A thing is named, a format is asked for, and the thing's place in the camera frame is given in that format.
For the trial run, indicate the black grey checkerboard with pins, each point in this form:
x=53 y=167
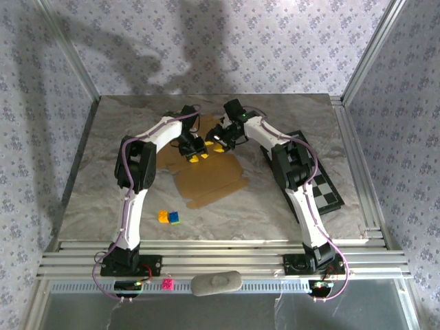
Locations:
x=326 y=192

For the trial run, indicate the pink toy brick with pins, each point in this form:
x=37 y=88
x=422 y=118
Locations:
x=168 y=284

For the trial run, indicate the brown cardboard paper box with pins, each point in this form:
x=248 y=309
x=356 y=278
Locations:
x=206 y=182

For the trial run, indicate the aluminium corner post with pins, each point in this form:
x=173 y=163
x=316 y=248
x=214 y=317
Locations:
x=71 y=48
x=373 y=48

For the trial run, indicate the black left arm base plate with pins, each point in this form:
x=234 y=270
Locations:
x=151 y=264

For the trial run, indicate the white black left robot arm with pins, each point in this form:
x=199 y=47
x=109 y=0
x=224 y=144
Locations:
x=134 y=206

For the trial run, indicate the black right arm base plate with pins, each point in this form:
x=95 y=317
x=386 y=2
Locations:
x=292 y=264

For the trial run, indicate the aluminium frame rails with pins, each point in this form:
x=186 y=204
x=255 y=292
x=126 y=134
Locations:
x=220 y=256

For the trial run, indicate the grey oval stone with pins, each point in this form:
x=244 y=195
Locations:
x=216 y=282

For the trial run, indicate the orange toy brick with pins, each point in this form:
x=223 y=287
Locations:
x=163 y=217

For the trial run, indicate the blue green toy brick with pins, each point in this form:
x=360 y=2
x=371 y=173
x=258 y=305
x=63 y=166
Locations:
x=175 y=218

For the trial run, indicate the aluminium side rail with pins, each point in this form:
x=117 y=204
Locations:
x=350 y=137
x=90 y=117

